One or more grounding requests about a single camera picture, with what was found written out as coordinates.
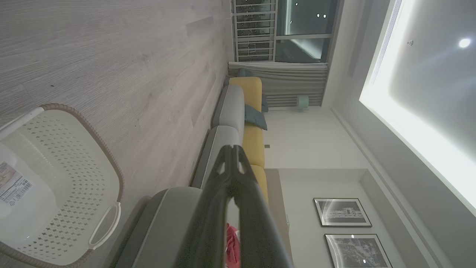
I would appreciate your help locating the grey and yellow sofa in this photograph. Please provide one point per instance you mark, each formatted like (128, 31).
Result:
(230, 108)

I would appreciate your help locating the red and white garment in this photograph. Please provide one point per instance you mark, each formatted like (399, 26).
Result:
(232, 245)

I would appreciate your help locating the round ceiling spotlight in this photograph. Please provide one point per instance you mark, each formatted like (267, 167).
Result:
(464, 42)

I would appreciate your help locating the large framed monochrome picture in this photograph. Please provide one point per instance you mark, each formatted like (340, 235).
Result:
(357, 251)

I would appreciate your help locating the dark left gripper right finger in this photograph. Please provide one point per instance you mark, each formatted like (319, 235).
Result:
(256, 230)

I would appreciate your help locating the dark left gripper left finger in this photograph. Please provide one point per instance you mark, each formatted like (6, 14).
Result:
(212, 223)

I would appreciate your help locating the large teal throw pillow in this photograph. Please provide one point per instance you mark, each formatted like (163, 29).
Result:
(254, 117)

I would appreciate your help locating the cream perforated plastic laundry basket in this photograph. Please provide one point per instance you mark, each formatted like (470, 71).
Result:
(74, 167)

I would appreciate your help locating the grey pleated curtain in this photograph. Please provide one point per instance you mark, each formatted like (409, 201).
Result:
(290, 82)

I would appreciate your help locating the large glass window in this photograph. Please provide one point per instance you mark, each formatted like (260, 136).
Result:
(303, 36)

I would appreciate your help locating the small framed monochrome picture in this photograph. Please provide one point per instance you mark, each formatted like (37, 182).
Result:
(342, 212)

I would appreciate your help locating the white balcony railing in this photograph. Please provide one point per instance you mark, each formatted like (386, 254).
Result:
(275, 29)

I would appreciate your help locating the small teal throw pillow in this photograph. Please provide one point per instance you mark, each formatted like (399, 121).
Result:
(264, 104)

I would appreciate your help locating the white printed basket label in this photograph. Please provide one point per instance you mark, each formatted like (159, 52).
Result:
(13, 184)

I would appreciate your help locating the pale green lamp shade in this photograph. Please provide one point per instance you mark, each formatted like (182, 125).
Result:
(303, 102)

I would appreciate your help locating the linear ceiling air vent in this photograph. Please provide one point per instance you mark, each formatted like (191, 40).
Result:
(386, 37)

